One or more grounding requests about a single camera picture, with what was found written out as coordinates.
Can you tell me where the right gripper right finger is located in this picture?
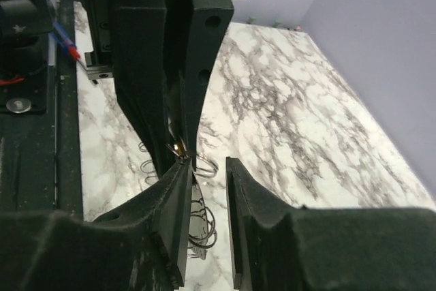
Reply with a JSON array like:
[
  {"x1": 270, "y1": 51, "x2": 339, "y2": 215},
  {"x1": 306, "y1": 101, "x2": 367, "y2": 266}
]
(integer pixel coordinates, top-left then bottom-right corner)
[{"x1": 225, "y1": 157, "x2": 435, "y2": 290}]

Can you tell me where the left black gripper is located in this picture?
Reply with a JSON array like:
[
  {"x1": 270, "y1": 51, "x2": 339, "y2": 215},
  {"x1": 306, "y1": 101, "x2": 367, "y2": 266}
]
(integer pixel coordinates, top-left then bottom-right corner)
[{"x1": 80, "y1": 0, "x2": 234, "y2": 177}]

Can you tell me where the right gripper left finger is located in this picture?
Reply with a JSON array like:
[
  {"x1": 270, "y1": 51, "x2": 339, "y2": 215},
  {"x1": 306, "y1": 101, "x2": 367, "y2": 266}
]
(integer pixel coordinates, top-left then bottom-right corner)
[{"x1": 1, "y1": 159, "x2": 193, "y2": 290}]

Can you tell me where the metal keyring with keys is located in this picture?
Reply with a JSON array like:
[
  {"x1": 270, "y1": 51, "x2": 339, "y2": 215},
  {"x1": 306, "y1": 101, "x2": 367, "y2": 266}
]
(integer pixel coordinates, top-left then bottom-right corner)
[{"x1": 138, "y1": 140, "x2": 219, "y2": 261}]

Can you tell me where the key with yellow tag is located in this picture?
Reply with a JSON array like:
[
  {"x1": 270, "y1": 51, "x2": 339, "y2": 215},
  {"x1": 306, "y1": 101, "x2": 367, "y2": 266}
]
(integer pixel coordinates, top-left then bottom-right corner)
[{"x1": 166, "y1": 140, "x2": 189, "y2": 159}]

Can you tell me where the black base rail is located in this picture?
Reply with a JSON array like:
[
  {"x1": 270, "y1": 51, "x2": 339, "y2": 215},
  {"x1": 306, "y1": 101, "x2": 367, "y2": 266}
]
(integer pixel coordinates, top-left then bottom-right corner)
[{"x1": 1, "y1": 0, "x2": 83, "y2": 218}]

